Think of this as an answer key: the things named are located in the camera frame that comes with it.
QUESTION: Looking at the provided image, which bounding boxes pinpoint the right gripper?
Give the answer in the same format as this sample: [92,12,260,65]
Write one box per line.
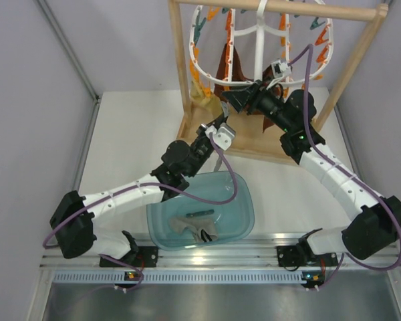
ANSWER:
[223,75,294,133]

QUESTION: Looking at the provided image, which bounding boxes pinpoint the yellow sock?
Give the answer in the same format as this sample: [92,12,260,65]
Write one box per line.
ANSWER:
[205,94,223,118]
[190,80,209,106]

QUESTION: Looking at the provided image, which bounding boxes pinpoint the white round clip hanger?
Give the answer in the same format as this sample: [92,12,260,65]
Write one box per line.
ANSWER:
[188,1,333,97]

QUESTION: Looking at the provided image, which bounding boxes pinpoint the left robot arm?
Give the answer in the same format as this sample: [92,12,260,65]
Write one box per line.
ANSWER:
[48,114,235,265]

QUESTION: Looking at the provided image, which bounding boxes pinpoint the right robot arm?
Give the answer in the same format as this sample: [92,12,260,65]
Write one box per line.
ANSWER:
[222,81,401,265]

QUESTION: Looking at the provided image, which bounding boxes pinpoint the right brown sock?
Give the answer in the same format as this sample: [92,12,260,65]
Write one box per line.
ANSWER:
[244,65,284,132]

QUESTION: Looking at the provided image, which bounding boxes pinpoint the wooden hanging rack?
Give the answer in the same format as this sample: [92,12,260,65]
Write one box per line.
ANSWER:
[168,0,390,165]

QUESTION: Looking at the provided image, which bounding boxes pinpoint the teal plastic tub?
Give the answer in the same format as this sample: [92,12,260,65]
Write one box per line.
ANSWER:
[146,173,255,251]

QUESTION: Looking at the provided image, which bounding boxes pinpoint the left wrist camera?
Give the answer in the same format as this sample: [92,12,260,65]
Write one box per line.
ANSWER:
[205,123,236,150]

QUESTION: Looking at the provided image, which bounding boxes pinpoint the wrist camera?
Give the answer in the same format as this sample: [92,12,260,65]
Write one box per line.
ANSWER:
[271,59,292,79]
[205,123,236,150]

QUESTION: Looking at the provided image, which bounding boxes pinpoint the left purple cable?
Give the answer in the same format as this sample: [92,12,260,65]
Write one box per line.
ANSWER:
[42,132,240,292]

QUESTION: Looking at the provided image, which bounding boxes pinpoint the purple cable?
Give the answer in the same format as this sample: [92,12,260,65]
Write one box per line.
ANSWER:
[287,43,401,292]
[42,132,240,292]

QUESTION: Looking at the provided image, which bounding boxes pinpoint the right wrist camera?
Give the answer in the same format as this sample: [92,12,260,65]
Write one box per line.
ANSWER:
[271,59,292,79]

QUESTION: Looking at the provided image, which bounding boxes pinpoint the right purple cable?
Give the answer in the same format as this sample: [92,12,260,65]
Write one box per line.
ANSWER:
[287,43,401,292]

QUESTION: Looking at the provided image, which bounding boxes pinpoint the aluminium mounting rail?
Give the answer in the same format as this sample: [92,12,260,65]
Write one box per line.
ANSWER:
[40,233,399,270]

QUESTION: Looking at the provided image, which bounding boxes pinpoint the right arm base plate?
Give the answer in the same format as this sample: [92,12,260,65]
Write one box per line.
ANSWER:
[276,245,320,268]

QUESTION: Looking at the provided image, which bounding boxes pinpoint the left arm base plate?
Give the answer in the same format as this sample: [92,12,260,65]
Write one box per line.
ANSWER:
[120,246,158,268]

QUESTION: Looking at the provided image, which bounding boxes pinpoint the slotted cable duct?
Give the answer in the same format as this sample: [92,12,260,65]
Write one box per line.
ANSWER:
[53,270,323,284]

